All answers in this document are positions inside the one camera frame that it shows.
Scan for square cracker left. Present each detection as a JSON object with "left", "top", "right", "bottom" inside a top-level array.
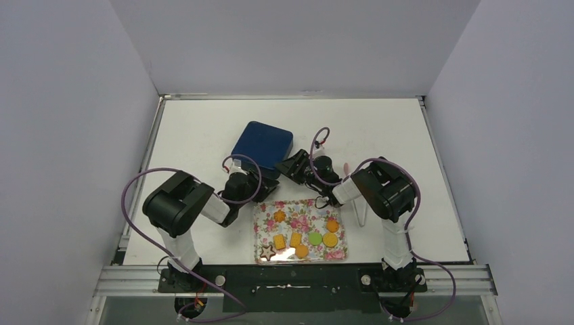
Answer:
[{"left": 273, "top": 234, "right": 286, "bottom": 251}]

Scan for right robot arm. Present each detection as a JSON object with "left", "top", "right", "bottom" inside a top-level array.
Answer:
[{"left": 275, "top": 150, "right": 420, "bottom": 290}]

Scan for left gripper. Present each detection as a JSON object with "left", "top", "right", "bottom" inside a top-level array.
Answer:
[{"left": 236, "top": 169, "right": 279, "bottom": 208}]

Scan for dark blue box lid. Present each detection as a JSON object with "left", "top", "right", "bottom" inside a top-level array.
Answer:
[{"left": 231, "top": 121, "right": 294, "bottom": 162}]

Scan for yellow waffle round cookie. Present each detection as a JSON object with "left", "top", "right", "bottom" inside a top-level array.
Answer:
[{"left": 322, "top": 232, "right": 338, "bottom": 248}]

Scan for orange flower cookie middle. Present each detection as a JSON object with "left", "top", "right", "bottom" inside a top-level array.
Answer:
[{"left": 273, "top": 210, "right": 286, "bottom": 223}]

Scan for dark blue square box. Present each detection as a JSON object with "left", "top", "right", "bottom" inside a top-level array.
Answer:
[{"left": 239, "top": 158, "right": 281, "bottom": 180}]

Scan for star chocolate cookie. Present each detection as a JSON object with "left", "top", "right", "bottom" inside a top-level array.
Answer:
[{"left": 259, "top": 244, "right": 277, "bottom": 262}]

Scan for purple cable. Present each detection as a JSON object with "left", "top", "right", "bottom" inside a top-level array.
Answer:
[
  {"left": 122, "top": 154, "right": 263, "bottom": 322},
  {"left": 309, "top": 127, "right": 458, "bottom": 322}
]

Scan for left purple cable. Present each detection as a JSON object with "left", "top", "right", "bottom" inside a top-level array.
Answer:
[{"left": 122, "top": 154, "right": 263, "bottom": 322}]

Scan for green round cookie lower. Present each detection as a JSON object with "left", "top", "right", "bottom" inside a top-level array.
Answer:
[{"left": 308, "top": 232, "right": 322, "bottom": 246}]

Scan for square cracker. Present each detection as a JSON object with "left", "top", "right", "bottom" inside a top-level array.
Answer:
[
  {"left": 289, "top": 232, "right": 302, "bottom": 248},
  {"left": 273, "top": 234, "right": 286, "bottom": 251}
]

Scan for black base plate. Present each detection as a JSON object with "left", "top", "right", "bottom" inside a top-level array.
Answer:
[{"left": 157, "top": 263, "right": 427, "bottom": 313}]

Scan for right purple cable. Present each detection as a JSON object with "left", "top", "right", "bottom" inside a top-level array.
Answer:
[{"left": 309, "top": 127, "right": 458, "bottom": 322}]

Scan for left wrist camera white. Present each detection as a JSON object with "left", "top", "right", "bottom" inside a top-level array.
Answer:
[{"left": 222, "top": 158, "right": 248, "bottom": 175}]

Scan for square cracker right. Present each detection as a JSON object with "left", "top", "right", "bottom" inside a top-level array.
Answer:
[{"left": 289, "top": 232, "right": 302, "bottom": 248}]

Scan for floral rectangular tray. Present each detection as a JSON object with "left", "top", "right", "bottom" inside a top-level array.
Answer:
[{"left": 253, "top": 199, "right": 348, "bottom": 265}]

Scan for orange round cookie bottom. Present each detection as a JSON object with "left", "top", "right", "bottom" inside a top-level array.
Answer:
[{"left": 295, "top": 244, "right": 309, "bottom": 259}]

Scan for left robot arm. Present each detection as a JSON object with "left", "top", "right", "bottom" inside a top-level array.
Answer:
[{"left": 142, "top": 170, "right": 279, "bottom": 291}]

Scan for pink cat paw tongs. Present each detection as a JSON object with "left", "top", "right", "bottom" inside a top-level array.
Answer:
[{"left": 343, "top": 162, "right": 368, "bottom": 228}]

